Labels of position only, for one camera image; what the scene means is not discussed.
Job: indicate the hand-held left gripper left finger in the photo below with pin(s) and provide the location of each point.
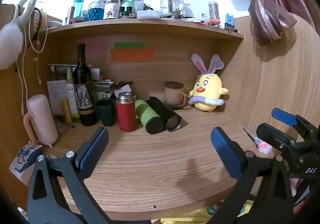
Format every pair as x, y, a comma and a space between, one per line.
94, 145

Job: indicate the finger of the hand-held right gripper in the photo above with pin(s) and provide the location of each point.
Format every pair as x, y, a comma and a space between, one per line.
272, 135
283, 116

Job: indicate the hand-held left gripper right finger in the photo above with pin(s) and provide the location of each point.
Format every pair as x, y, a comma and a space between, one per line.
224, 154

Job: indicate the dark green cup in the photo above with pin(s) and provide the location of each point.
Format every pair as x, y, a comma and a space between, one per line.
106, 114

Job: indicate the small pink and white wrapper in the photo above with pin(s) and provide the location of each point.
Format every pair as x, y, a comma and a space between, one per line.
263, 146

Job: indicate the black pen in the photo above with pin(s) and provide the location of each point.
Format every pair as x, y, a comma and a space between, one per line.
248, 135

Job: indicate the yellow tube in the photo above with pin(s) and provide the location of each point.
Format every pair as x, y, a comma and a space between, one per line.
67, 112

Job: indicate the red thermos flask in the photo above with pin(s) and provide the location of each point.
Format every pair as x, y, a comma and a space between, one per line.
125, 114

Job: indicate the green and white spray bottle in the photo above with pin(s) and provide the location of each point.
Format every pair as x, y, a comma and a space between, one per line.
71, 99

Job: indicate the dark wine bottle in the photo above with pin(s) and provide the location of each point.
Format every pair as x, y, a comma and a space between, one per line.
83, 88

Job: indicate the stack of papers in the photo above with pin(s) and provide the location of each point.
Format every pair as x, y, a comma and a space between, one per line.
102, 86

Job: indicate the green striped tumbler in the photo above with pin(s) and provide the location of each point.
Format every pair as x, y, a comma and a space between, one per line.
147, 116

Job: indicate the white handwritten note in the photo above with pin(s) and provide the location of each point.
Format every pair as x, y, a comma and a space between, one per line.
56, 96

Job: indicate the yellow chick plush toy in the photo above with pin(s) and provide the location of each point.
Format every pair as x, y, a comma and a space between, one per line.
206, 91

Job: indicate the blue and white tissue box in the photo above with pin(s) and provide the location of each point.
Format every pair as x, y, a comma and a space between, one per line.
23, 161

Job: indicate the yellow printed cloth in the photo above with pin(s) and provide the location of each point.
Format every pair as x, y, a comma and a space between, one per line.
185, 217

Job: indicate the black tumbler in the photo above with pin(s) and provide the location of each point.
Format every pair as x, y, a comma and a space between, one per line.
162, 111

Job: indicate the brown mug with lid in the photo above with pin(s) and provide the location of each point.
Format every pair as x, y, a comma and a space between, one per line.
173, 96

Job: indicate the orange sticky note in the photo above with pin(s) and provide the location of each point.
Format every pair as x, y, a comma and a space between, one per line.
132, 55

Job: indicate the pink sticky note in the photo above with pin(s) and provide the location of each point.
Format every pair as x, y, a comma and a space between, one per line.
93, 46

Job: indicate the mauve tied curtain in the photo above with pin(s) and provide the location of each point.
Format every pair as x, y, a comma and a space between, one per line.
270, 13

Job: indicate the green sticky note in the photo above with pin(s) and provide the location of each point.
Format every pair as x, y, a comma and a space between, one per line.
129, 45

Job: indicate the blue and white small box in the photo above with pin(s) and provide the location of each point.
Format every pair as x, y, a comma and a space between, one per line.
229, 21

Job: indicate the clear glass jar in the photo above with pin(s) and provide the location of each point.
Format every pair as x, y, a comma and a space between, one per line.
214, 10

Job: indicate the wooden shelf board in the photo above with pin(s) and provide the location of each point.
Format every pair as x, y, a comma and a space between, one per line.
145, 26

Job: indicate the white fluffy earmuffs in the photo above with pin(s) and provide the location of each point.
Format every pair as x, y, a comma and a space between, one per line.
8, 43

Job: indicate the blue faceted glass bottle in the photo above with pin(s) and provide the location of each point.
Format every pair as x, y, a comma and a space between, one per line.
96, 11

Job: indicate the dotted headband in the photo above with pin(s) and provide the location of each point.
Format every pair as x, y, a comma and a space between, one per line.
37, 20

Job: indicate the teal plastic bottle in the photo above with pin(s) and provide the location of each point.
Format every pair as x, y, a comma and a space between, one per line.
78, 6

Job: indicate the clear bottle with cork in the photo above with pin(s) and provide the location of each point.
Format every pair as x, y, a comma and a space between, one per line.
112, 6

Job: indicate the white flat case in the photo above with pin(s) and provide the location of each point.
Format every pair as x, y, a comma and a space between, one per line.
148, 14

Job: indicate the clear plastic organizer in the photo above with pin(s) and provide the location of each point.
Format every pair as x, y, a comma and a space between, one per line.
172, 1

